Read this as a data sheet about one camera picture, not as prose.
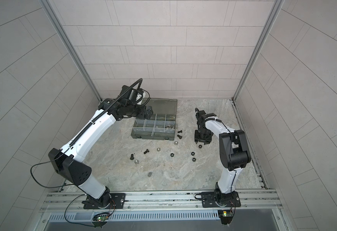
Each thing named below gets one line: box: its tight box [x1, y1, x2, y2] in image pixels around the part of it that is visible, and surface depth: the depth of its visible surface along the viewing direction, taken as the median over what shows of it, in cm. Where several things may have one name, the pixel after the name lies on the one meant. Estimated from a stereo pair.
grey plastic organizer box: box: [130, 97, 178, 141], surface depth 99 cm
